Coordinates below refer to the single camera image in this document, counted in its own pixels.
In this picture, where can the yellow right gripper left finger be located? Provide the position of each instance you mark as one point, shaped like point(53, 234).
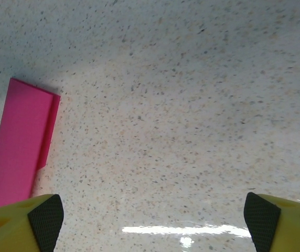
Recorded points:
point(16, 228)

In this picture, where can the pink paper sheet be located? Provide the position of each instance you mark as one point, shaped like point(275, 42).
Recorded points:
point(19, 136)

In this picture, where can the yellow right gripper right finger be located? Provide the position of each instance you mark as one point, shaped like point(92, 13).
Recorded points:
point(289, 225)

